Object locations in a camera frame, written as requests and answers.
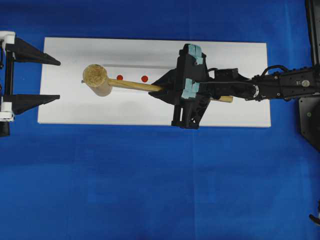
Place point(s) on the wooden mallet hammer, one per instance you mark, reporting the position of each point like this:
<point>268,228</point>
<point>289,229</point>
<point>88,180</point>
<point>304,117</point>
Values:
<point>96,78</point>

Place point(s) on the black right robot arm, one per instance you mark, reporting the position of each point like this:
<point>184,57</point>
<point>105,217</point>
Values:
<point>275,82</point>

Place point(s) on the white block with marks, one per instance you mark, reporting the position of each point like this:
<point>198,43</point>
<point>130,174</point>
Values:
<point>135,77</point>

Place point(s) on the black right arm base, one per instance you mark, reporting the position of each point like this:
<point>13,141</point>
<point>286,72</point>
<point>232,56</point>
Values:
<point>309,105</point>

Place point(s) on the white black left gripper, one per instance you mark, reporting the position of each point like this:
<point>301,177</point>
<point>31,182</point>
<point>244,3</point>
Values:
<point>22,52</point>

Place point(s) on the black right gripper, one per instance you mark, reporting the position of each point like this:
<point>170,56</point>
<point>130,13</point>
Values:
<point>189,81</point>

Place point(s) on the white base board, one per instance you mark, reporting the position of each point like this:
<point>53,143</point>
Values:
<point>78,104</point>

